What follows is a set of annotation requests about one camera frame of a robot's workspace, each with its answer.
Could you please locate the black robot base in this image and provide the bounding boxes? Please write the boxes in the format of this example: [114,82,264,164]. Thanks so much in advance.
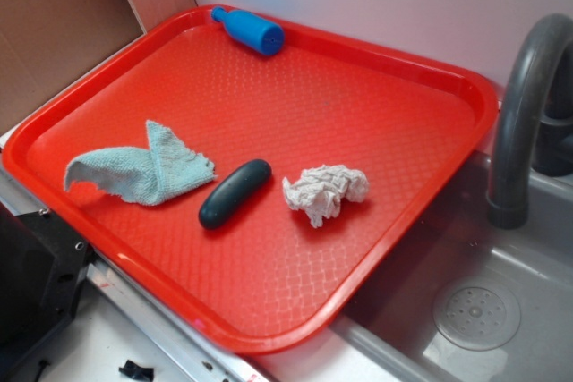
[1,207,92,381]

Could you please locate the crumpled white paper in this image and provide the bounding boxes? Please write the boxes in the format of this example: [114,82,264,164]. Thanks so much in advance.
[281,165,370,229]

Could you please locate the dark green toy pickle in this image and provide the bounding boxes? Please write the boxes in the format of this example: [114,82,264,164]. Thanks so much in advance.
[198,159,272,230]

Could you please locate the red plastic tray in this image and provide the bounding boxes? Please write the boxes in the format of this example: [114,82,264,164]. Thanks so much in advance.
[2,7,498,355]

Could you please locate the blue plastic toy bottle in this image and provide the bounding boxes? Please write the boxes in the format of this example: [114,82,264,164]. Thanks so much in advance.
[210,6,286,56]

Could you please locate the light blue cloth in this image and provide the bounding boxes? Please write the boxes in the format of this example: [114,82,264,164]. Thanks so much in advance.
[64,120,216,207]

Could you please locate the grey toy sink basin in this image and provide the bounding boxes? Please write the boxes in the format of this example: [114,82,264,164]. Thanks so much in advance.
[333,153,572,381]

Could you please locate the sink drain cover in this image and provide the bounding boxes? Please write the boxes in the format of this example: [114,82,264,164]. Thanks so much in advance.
[432,276,521,352]

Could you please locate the grey toy faucet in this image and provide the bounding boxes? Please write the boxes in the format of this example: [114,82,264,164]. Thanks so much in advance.
[487,13,572,229]

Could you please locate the black tape scrap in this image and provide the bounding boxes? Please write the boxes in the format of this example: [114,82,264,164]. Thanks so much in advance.
[118,360,155,382]

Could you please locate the brown cardboard panel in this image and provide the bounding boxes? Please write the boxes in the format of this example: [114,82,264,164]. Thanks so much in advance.
[1,0,196,132]

